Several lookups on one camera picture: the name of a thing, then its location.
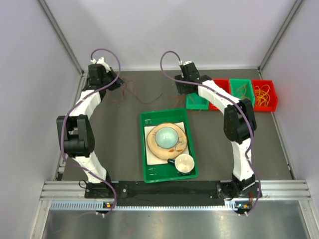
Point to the right aluminium frame post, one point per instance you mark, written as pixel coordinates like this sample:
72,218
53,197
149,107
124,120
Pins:
280,34

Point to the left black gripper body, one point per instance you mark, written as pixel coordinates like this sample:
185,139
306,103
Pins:
108,76

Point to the aluminium front rail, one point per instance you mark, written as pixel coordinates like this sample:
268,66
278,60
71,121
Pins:
276,190

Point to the beige ceramic plate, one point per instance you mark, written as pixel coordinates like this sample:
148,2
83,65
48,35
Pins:
162,152

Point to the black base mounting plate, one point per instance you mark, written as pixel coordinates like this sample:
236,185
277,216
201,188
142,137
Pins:
139,189

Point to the left aluminium frame post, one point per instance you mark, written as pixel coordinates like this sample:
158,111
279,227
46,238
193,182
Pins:
60,35

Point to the large green plastic tray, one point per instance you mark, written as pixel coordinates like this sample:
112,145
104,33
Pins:
156,170

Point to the pale blue upturned bowl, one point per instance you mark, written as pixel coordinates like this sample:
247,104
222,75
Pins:
166,137

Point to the aluminium frame post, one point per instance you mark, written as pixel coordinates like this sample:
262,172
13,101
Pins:
60,35
280,34

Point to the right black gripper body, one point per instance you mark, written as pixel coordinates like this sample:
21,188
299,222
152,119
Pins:
182,87

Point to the white and green cup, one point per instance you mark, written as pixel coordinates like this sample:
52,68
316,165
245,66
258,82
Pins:
184,163

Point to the red bin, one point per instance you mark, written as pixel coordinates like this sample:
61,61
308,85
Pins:
266,99
225,85

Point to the grey slotted cable duct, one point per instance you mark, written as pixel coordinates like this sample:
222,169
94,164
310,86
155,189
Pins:
102,206

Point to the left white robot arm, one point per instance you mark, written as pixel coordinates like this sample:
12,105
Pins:
75,133

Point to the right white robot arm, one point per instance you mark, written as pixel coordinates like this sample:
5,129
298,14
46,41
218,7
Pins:
239,124

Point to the green bin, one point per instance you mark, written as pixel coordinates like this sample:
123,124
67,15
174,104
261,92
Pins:
242,89
195,102

